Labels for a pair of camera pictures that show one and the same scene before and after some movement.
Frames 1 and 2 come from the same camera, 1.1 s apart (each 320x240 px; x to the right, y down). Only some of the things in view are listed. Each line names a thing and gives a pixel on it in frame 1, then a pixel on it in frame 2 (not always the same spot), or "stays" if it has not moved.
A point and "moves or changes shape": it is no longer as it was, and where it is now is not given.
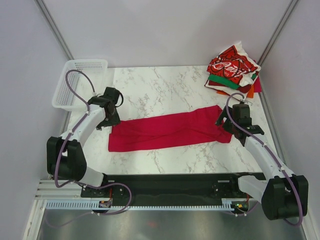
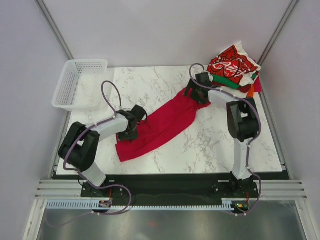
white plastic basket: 97,71 stays
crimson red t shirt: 189,128 moves or changes shape
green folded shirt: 224,81 stays
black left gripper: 115,120 → 121,136
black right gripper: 225,124 → 191,83
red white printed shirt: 236,63 stays
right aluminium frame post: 290,6 stays
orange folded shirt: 251,94 stays
